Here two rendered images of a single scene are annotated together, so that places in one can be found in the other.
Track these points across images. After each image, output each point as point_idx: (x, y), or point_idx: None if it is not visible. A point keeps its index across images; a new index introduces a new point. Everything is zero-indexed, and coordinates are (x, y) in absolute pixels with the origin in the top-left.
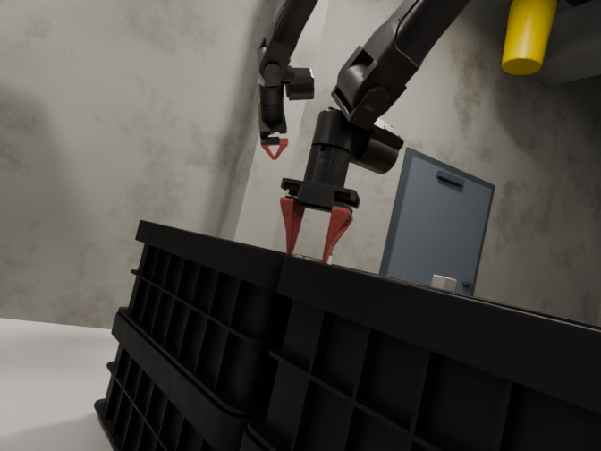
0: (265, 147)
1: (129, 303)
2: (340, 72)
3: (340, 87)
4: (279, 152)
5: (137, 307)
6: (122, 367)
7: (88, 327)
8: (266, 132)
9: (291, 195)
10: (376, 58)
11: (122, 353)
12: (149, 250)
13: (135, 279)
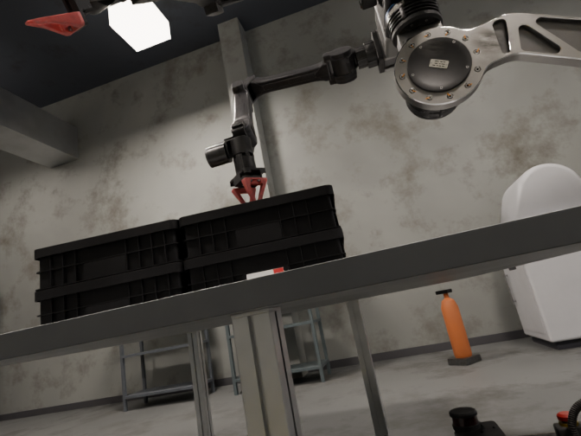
0: (77, 25)
1: (335, 224)
2: (249, 125)
3: (248, 131)
4: (45, 27)
5: (336, 225)
6: (342, 251)
7: (304, 266)
8: (86, 13)
9: (248, 172)
10: (255, 134)
11: (342, 245)
12: (332, 201)
13: (333, 213)
